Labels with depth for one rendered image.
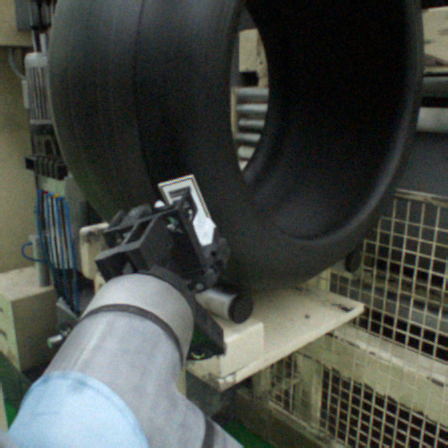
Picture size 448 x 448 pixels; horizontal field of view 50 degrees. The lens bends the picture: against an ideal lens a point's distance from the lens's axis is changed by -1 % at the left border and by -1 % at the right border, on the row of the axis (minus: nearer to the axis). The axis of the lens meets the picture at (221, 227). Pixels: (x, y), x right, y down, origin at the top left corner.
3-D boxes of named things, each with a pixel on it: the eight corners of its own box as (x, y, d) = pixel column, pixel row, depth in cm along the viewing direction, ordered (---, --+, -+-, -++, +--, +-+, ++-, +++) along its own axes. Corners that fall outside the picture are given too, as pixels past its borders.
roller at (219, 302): (125, 257, 93) (105, 263, 90) (123, 235, 92) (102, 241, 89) (255, 318, 69) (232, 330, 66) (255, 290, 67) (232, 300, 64)
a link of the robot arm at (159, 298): (201, 384, 31) (95, 406, 33) (210, 341, 36) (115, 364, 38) (156, 290, 29) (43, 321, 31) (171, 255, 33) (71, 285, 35)
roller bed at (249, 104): (230, 199, 131) (231, 86, 122) (267, 192, 140) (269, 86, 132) (286, 213, 117) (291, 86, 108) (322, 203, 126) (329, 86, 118)
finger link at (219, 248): (229, 222, 49) (218, 262, 41) (234, 235, 50) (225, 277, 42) (187, 234, 50) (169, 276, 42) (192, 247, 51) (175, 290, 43)
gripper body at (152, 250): (193, 184, 43) (164, 241, 32) (226, 264, 46) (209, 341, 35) (119, 208, 45) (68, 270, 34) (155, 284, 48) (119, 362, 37)
